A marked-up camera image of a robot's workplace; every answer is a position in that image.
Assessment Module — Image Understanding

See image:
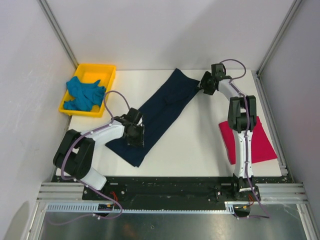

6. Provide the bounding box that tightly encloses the navy blue t-shirt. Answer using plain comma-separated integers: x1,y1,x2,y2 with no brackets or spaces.
105,68,200,167

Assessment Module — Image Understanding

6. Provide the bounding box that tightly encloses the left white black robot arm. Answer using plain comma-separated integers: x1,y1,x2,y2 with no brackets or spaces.
53,107,145,200

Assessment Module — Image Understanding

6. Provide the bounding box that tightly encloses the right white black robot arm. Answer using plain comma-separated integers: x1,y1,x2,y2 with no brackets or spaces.
197,62,257,201

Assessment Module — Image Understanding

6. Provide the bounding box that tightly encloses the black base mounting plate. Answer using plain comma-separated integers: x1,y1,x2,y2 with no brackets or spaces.
81,176,262,203

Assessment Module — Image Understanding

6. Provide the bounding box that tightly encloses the teal crumpled t-shirt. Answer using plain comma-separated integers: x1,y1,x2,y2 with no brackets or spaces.
63,76,106,112

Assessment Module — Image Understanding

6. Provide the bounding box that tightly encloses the folded magenta t-shirt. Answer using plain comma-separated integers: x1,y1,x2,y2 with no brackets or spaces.
218,117,277,165

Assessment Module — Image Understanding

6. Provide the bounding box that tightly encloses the right aluminium frame post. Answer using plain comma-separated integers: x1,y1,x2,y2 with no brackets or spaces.
255,0,305,76

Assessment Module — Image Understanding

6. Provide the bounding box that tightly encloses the aluminium frame post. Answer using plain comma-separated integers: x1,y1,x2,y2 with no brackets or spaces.
255,0,305,76
37,0,79,69

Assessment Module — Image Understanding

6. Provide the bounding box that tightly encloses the slotted grey cable duct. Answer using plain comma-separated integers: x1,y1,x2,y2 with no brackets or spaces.
44,201,251,215

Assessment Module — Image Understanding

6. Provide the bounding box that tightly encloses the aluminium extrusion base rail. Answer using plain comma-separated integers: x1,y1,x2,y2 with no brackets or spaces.
257,183,308,204

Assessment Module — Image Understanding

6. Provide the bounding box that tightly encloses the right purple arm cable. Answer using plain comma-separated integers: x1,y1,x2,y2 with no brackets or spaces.
221,58,271,220

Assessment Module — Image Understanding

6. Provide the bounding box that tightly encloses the left aluminium frame post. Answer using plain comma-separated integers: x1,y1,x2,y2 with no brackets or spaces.
37,0,79,69

